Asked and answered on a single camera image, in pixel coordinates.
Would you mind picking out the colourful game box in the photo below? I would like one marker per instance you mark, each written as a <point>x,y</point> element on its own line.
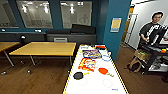
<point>91,53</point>

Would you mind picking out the orange black striker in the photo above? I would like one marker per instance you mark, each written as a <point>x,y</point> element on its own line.
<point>100,47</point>

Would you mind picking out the black bench cushion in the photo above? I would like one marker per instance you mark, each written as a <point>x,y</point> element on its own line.
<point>83,29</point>

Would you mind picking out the white bench label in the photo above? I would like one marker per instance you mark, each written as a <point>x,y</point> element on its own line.
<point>60,39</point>

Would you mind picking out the small black bowl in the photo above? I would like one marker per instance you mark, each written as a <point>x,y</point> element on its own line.
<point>78,75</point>

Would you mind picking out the large interior window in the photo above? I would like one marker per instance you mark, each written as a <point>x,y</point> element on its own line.
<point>5,13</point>
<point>35,13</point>
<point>76,14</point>

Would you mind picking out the yellow air hockey table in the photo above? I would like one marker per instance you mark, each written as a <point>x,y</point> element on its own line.
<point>96,85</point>

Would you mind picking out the long wooden table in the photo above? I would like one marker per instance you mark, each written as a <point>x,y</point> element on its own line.
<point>43,49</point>
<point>5,45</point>

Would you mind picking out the brown wooden door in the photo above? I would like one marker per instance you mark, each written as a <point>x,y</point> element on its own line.
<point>126,28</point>

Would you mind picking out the tan black backpack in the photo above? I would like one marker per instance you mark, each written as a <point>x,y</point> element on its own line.
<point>134,64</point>

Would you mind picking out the yellow green basket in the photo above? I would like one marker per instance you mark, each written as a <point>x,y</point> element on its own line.
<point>141,54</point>

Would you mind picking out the small dark round object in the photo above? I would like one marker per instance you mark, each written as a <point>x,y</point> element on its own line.
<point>22,38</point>

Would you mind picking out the man in dark shirt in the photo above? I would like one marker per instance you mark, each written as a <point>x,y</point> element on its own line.
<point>151,30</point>

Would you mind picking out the small orange ball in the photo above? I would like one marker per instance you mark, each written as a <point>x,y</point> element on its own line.
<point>163,51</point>

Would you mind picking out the yellow wall sign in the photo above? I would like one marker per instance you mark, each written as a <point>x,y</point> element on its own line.
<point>116,25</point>

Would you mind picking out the dark wall bench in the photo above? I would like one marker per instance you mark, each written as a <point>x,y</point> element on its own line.
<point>33,36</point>

